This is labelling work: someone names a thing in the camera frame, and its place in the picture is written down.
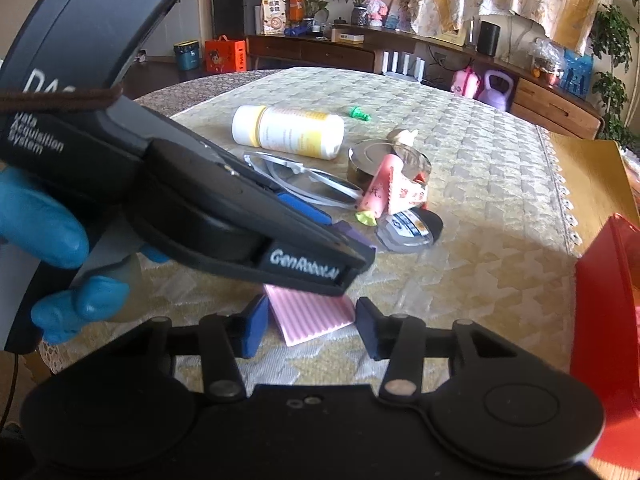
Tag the small potted plant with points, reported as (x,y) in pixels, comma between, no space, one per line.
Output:
(314,10)

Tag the orange gift box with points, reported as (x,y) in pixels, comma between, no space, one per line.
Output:
(225,55)

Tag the pink toy suitcase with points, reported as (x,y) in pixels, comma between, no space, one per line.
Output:
(465,84)

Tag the white and brown snack box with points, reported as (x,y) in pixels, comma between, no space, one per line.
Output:
(274,17)

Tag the person's left hand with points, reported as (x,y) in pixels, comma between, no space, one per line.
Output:
(35,220)

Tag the tall potted tree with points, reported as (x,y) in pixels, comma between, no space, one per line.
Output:
(612,35)

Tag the small beige object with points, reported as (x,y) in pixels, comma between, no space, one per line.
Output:
(402,136)

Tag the cream quilted tablecloth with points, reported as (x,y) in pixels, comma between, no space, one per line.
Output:
(500,240)

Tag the brown elastic band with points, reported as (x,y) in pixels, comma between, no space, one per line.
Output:
(60,102)

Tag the clear frame glasses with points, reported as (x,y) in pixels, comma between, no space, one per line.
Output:
(305,180)

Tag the teal bin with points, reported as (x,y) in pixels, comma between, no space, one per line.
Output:
(186,56)

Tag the wooden cabinet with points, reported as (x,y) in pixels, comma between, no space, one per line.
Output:
(310,52)

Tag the purple kettlebell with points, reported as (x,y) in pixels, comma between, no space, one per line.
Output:
(492,95)

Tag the round metal tin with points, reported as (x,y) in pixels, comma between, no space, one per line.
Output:
(370,160)

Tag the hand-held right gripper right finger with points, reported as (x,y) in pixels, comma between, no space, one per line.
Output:
(369,331)

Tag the pink striped card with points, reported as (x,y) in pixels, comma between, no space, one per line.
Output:
(310,317)

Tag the orange plastic bag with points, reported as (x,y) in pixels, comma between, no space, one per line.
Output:
(632,175)

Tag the white pill bottle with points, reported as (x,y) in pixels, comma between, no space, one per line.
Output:
(290,131)

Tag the black speaker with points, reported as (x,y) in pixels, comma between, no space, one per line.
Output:
(489,39)

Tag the framed photo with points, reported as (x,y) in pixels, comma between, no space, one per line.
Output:
(400,12)

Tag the clear plastic bag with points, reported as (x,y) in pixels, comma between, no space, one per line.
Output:
(546,57)

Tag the white router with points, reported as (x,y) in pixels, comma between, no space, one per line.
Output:
(404,64)

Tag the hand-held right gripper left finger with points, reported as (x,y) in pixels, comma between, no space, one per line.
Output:
(256,326)

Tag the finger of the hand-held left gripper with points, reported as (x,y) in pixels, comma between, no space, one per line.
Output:
(306,208)
(305,272)

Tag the pink and white sachet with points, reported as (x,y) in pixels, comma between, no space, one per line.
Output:
(407,192)

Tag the round black tape measure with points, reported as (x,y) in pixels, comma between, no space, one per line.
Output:
(407,230)

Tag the pink tube with green cap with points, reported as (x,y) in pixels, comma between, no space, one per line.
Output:
(382,185)

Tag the pink doll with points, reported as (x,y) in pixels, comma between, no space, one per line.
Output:
(376,2)

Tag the black mini fridge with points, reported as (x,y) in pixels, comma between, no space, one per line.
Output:
(235,7)

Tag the small green plastic piece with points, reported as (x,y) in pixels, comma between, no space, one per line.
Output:
(359,114)

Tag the orange paper bag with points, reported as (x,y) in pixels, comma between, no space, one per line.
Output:
(295,5)

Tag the purple card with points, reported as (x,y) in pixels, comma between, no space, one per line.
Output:
(352,232)

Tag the red box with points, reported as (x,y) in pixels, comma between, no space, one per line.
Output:
(607,310)

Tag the flat white box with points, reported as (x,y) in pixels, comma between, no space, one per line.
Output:
(347,36)

